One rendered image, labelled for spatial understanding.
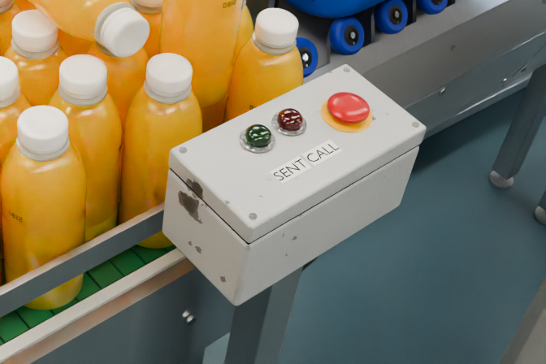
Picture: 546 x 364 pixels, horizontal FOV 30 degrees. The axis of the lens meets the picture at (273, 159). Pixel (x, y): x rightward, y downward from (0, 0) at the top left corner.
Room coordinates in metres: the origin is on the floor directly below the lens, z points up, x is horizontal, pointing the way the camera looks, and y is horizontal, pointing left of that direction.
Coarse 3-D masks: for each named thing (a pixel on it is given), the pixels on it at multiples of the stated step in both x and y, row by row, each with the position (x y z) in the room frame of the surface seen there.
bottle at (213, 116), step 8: (248, 8) 0.82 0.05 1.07; (248, 16) 0.80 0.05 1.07; (240, 24) 0.79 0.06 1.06; (248, 24) 0.80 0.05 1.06; (240, 32) 0.79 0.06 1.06; (248, 32) 0.79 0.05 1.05; (240, 40) 0.78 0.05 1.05; (240, 48) 0.78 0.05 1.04; (216, 104) 0.77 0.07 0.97; (224, 104) 0.77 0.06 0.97; (208, 112) 0.77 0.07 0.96; (216, 112) 0.77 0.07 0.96; (208, 120) 0.77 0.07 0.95; (216, 120) 0.77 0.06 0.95; (208, 128) 0.77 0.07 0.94
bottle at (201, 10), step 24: (168, 0) 0.71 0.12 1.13; (192, 0) 0.70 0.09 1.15; (216, 0) 0.70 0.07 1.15; (240, 0) 0.72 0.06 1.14; (168, 24) 0.71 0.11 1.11; (192, 24) 0.70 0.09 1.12; (216, 24) 0.71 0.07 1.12; (168, 48) 0.71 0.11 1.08; (192, 48) 0.70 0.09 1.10; (216, 48) 0.71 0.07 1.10; (216, 72) 0.71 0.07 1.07; (216, 96) 0.71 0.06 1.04
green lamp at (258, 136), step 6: (252, 126) 0.60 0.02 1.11; (258, 126) 0.60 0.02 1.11; (264, 126) 0.60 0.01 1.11; (246, 132) 0.59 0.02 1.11; (252, 132) 0.59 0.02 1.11; (258, 132) 0.59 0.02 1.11; (264, 132) 0.60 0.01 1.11; (270, 132) 0.60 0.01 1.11; (246, 138) 0.59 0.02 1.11; (252, 138) 0.59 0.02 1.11; (258, 138) 0.59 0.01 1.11; (264, 138) 0.59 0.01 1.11; (270, 138) 0.59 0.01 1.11; (252, 144) 0.59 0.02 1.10; (258, 144) 0.59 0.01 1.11; (264, 144) 0.59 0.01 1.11
